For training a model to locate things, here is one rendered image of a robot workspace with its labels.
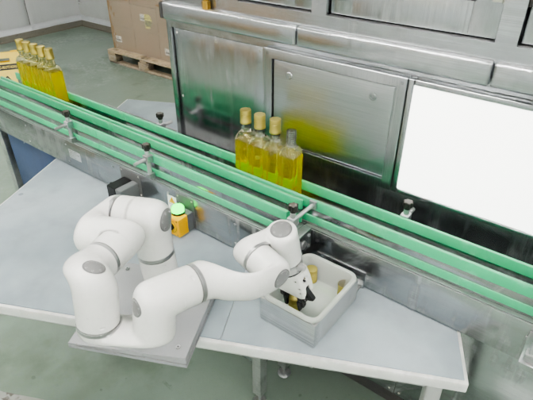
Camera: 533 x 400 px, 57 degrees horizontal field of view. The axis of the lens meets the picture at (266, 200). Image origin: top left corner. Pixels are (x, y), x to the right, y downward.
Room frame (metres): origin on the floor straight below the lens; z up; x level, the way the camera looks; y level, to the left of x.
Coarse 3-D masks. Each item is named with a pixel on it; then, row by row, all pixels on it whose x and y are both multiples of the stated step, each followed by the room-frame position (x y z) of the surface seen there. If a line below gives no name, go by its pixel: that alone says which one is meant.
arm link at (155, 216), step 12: (120, 204) 0.98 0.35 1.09; (132, 204) 0.98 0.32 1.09; (144, 204) 0.97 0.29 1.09; (156, 204) 0.98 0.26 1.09; (120, 216) 0.96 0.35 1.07; (132, 216) 0.95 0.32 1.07; (144, 216) 0.95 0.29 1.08; (156, 216) 0.95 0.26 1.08; (168, 216) 0.97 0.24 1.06; (144, 228) 0.94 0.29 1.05; (156, 228) 0.94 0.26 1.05; (168, 228) 0.97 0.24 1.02; (156, 240) 0.94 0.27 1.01; (168, 240) 0.97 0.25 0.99; (144, 252) 0.94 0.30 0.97; (156, 252) 0.94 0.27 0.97; (168, 252) 0.96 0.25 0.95
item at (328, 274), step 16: (304, 256) 1.08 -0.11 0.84; (320, 272) 1.06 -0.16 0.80; (336, 272) 1.03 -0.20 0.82; (352, 272) 1.01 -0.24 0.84; (320, 288) 1.03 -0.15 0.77; (336, 288) 1.02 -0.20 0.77; (288, 304) 0.96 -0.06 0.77; (320, 304) 0.96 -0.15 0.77; (304, 320) 0.85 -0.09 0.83; (320, 320) 0.85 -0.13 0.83
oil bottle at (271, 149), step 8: (264, 144) 1.32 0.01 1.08; (272, 144) 1.30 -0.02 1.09; (280, 144) 1.30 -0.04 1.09; (264, 152) 1.31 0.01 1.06; (272, 152) 1.29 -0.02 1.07; (264, 160) 1.31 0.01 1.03; (272, 160) 1.29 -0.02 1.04; (264, 168) 1.31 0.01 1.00; (272, 168) 1.29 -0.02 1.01; (264, 176) 1.31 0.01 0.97; (272, 176) 1.29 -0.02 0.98
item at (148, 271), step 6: (174, 252) 0.99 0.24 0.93; (174, 258) 0.98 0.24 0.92; (144, 264) 0.94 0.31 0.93; (156, 264) 0.94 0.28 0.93; (162, 264) 0.94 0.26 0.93; (168, 264) 0.95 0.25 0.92; (174, 264) 0.97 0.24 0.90; (144, 270) 0.95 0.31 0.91; (150, 270) 0.94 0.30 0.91; (156, 270) 0.94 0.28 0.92; (162, 270) 0.94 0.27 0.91; (168, 270) 0.95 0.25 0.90; (144, 276) 0.95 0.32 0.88; (150, 276) 0.94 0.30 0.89
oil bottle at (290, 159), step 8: (296, 144) 1.29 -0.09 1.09; (280, 152) 1.28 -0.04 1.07; (288, 152) 1.26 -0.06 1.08; (296, 152) 1.26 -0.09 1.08; (280, 160) 1.27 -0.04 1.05; (288, 160) 1.26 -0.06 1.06; (296, 160) 1.26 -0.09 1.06; (280, 168) 1.27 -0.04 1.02; (288, 168) 1.26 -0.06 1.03; (296, 168) 1.26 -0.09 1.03; (280, 176) 1.27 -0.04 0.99; (288, 176) 1.26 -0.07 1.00; (296, 176) 1.26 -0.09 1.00; (280, 184) 1.27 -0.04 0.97; (288, 184) 1.26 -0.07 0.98; (296, 184) 1.26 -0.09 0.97
